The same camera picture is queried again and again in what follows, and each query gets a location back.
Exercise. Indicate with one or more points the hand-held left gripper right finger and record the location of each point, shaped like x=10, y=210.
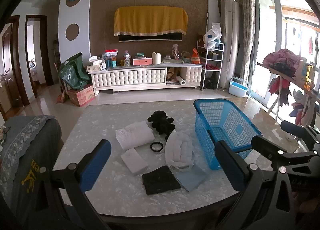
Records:
x=230, y=167

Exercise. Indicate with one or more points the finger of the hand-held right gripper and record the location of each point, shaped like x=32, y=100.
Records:
x=292, y=127
x=268, y=146

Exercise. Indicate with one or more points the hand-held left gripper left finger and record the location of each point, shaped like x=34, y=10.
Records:
x=96, y=162

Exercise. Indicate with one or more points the small white cloth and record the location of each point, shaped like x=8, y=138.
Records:
x=135, y=161

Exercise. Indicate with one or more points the light blue cloth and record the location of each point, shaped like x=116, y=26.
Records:
x=191, y=178

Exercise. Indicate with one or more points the white towel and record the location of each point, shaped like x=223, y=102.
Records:
x=135, y=133

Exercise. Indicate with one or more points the blue plastic basket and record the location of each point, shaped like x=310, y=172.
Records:
x=225, y=110

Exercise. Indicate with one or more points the black cloth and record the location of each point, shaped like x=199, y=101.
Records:
x=160, y=180
x=161, y=122

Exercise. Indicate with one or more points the wooden drying rack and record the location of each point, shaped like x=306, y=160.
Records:
x=280, y=74

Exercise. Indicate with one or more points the blue and white plastic box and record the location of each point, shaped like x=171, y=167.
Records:
x=237, y=90

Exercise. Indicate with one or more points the cardboard box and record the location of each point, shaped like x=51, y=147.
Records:
x=81, y=96

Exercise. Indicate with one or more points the chair with grey lace cover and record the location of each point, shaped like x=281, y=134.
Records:
x=27, y=150

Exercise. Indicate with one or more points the pile of clothes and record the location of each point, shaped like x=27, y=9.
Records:
x=280, y=57

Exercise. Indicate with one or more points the black bag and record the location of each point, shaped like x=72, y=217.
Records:
x=211, y=83

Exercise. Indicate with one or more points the glass balcony door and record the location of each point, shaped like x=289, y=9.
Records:
x=265, y=45

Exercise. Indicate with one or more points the white television cabinet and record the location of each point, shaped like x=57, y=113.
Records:
x=130, y=77

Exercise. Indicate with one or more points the green plastic bag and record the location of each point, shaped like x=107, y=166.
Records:
x=73, y=72

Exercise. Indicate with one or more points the tissue box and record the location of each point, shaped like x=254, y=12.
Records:
x=96, y=64

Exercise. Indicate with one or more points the white metal rack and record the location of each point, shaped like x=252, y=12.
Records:
x=203, y=70

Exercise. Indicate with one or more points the white paper roll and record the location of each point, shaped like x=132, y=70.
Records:
x=180, y=80

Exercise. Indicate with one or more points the tower air conditioner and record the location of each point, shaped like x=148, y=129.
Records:
x=230, y=45

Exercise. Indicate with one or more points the brown paper bag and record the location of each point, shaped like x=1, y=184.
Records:
x=173, y=74

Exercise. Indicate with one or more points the red and white snack bag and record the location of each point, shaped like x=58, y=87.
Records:
x=111, y=54

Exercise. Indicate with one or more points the pink storage box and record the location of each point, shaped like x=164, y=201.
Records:
x=142, y=61

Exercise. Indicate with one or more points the orange plastic bag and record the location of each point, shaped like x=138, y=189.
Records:
x=195, y=57

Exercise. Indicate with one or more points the patterned curtain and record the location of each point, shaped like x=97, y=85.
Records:
x=246, y=20

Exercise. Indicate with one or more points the white plastic bags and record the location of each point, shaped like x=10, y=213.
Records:
x=212, y=35

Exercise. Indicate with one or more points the brown wooden door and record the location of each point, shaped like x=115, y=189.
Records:
x=10, y=65

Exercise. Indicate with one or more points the black television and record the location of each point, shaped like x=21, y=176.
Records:
x=150, y=37

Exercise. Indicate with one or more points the yellow television cover cloth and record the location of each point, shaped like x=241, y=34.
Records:
x=150, y=20

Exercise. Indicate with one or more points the brown wooden door frame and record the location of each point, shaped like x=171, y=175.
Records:
x=48, y=52

